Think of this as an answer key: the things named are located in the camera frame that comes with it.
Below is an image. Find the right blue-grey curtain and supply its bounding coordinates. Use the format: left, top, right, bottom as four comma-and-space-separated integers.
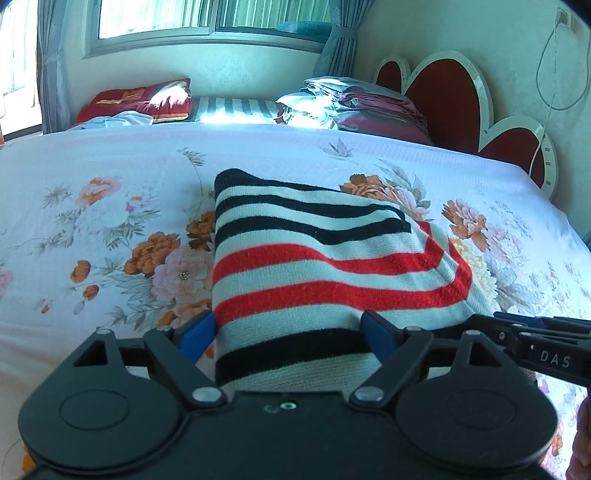
312, 0, 375, 77

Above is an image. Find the striped small mattress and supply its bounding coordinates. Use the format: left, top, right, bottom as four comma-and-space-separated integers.
188, 97, 278, 124

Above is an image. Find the teal cloth on windowsill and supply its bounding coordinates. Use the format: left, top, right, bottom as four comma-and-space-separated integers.
276, 21, 332, 43

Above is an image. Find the wall socket with plug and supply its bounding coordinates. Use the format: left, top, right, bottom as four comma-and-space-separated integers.
556, 7, 579, 34

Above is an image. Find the red heart-shaped headboard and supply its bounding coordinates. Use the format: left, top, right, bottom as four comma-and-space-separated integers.
374, 50, 559, 198

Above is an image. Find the left blue-grey curtain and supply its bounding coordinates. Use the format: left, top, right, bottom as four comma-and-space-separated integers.
37, 0, 71, 134

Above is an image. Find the person's hand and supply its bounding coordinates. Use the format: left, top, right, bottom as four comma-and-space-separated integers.
566, 397, 591, 480

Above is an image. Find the white charging cable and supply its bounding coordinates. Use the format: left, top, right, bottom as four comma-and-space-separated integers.
528, 8, 591, 172

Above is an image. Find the striped knit child sweater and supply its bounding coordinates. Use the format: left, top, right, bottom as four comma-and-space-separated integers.
212, 169, 496, 393

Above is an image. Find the light blue cloth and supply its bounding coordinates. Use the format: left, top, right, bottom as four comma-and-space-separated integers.
71, 110, 153, 130

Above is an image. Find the red folded blanket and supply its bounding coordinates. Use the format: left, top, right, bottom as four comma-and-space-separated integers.
75, 78, 192, 124

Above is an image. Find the floral white bed sheet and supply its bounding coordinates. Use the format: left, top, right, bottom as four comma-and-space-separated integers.
1, 125, 590, 479

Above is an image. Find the blue-grey curtain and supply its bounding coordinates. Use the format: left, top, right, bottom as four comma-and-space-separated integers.
37, 0, 71, 134
312, 0, 375, 77

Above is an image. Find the stack of folded bedding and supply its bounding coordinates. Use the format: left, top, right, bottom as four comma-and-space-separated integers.
276, 76, 432, 145

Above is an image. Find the large window with blinds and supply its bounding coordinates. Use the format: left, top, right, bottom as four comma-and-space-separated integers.
88, 0, 332, 56

